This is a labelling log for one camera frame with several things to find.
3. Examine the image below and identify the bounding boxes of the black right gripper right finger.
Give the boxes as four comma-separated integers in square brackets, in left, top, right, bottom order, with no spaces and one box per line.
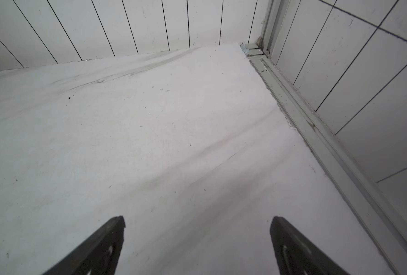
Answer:
[269,216,347,275]

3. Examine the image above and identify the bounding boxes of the aluminium side rail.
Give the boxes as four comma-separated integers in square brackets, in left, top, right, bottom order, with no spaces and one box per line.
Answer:
[240,44,407,275]

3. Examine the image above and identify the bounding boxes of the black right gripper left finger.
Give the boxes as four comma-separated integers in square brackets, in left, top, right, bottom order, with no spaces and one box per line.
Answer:
[45,216,126,275]

